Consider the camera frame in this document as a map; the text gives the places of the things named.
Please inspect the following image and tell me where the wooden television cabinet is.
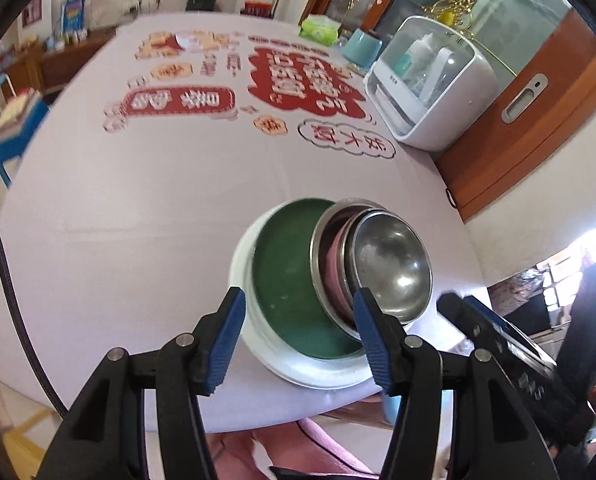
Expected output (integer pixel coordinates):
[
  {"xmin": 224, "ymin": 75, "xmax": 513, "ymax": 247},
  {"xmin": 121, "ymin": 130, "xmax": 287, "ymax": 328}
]
[{"xmin": 0, "ymin": 27, "xmax": 118, "ymax": 92}]

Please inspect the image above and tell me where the gold ornament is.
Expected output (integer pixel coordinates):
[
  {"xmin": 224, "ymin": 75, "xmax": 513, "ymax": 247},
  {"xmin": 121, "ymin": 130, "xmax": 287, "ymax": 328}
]
[{"xmin": 425, "ymin": 0, "xmax": 481, "ymax": 41}]

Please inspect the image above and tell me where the black cable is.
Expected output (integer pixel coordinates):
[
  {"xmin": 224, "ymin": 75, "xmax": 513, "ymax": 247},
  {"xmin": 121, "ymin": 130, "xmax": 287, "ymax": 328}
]
[{"xmin": 0, "ymin": 194, "xmax": 71, "ymax": 419}]

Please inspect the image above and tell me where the wide steel bowl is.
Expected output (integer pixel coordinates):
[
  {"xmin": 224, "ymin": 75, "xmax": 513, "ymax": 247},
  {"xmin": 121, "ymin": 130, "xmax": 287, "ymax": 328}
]
[{"xmin": 309, "ymin": 197, "xmax": 429, "ymax": 344}]

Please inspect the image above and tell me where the light blue plastic stool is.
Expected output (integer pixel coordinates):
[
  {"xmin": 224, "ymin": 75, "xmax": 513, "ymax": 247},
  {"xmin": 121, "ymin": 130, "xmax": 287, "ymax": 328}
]
[{"xmin": 380, "ymin": 394, "xmax": 404, "ymax": 427}]

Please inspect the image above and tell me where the teal canister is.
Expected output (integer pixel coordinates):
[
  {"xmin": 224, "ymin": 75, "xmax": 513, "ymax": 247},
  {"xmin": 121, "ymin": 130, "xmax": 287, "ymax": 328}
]
[{"xmin": 341, "ymin": 28, "xmax": 383, "ymax": 69}]

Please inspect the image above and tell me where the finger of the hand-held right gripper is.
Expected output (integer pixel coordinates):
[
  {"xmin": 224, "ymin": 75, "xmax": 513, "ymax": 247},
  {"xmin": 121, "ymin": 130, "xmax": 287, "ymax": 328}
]
[{"xmin": 436, "ymin": 293, "xmax": 557, "ymax": 369}]

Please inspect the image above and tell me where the green tissue pack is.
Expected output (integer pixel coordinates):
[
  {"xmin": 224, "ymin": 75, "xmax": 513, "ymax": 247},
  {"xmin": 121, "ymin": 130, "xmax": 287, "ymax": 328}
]
[{"xmin": 299, "ymin": 15, "xmax": 341, "ymax": 45}]

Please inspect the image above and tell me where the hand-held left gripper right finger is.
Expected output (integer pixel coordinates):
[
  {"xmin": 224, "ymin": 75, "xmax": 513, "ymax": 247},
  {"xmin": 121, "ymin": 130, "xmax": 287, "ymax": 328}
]
[{"xmin": 353, "ymin": 287, "xmax": 554, "ymax": 480}]

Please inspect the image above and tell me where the small steel bowl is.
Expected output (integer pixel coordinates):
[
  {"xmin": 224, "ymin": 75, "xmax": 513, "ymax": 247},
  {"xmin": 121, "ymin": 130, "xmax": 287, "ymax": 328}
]
[{"xmin": 343, "ymin": 210, "xmax": 434, "ymax": 325}]

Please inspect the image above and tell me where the white bottle sterilizer cabinet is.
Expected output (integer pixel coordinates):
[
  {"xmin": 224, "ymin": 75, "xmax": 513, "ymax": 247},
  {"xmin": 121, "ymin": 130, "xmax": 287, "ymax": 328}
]
[{"xmin": 362, "ymin": 15, "xmax": 502, "ymax": 152}]

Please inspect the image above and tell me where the pink clothing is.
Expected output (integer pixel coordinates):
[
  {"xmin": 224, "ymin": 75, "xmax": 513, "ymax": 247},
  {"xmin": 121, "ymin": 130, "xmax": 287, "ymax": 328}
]
[{"xmin": 202, "ymin": 400, "xmax": 395, "ymax": 480}]

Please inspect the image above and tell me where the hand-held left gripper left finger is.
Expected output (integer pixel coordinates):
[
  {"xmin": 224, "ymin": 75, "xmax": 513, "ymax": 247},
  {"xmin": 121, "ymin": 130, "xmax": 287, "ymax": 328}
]
[{"xmin": 45, "ymin": 287, "xmax": 247, "ymax": 480}]

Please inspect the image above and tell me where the glass display cabinet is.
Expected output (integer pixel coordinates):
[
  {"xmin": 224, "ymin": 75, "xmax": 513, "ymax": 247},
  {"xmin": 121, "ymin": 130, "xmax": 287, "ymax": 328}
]
[{"xmin": 303, "ymin": 0, "xmax": 575, "ymax": 77}]

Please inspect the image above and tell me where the stack of books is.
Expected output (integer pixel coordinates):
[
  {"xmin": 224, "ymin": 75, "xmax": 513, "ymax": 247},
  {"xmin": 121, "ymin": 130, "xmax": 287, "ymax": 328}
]
[{"xmin": 0, "ymin": 87, "xmax": 36, "ymax": 131}]

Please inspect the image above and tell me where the pink bowl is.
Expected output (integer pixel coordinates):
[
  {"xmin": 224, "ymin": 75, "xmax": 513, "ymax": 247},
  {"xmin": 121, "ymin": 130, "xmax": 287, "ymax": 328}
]
[{"xmin": 325, "ymin": 205, "xmax": 379, "ymax": 331}]

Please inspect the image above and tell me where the patterned white ceramic plate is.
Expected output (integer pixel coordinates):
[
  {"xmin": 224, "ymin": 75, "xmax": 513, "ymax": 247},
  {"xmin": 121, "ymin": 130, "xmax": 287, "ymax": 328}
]
[{"xmin": 228, "ymin": 196, "xmax": 387, "ymax": 390}]

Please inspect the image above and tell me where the white door handle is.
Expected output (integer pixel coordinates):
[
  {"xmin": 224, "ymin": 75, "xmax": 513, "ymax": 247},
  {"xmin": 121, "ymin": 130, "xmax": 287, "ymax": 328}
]
[{"xmin": 501, "ymin": 73, "xmax": 549, "ymax": 124}]

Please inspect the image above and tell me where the colourful standing poster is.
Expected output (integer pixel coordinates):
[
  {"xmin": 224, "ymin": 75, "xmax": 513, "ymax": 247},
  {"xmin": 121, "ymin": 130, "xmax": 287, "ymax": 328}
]
[{"xmin": 60, "ymin": 0, "xmax": 89, "ymax": 36}]

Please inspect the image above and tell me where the wooden door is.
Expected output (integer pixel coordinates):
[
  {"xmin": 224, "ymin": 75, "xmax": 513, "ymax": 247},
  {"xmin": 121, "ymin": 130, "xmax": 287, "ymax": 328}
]
[{"xmin": 435, "ymin": 7, "xmax": 596, "ymax": 222}]

